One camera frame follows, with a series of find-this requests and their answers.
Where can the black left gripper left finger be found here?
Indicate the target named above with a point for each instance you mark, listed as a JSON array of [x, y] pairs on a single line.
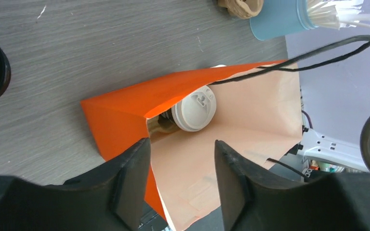
[[109, 197]]

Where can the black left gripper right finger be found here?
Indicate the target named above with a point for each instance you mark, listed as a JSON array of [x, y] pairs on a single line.
[[255, 199]]

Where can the single cardboard cup carrier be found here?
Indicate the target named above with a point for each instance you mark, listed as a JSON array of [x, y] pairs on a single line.
[[158, 127]]

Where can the orange paper bag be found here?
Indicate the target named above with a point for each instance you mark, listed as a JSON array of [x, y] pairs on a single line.
[[258, 114]]

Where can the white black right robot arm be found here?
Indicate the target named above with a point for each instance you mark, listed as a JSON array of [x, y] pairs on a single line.
[[317, 146]]

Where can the white lid stack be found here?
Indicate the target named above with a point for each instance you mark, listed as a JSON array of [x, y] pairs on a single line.
[[220, 65]]

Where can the blue cup holder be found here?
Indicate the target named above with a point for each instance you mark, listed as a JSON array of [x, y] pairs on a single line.
[[281, 17]]

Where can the cardboard cup carrier tray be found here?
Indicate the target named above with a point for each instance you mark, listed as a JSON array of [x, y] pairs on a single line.
[[243, 9]]

